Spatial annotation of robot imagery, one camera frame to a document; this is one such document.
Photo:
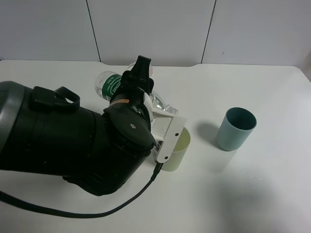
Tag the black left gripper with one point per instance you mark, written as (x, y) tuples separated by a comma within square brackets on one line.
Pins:
[(134, 84)]

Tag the clear bottle green label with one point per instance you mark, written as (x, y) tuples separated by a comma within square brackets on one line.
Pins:
[(108, 82)]

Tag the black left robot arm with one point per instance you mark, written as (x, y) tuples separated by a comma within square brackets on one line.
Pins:
[(48, 132)]

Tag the blue sleeved white cup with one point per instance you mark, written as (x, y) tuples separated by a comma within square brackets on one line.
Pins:
[(150, 69)]

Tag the pale yellow plastic cup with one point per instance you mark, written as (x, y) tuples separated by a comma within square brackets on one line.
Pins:
[(178, 153)]

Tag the teal blue plastic cup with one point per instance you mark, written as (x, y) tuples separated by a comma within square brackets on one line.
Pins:
[(235, 128)]

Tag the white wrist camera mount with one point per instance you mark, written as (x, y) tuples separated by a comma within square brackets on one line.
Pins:
[(166, 126)]

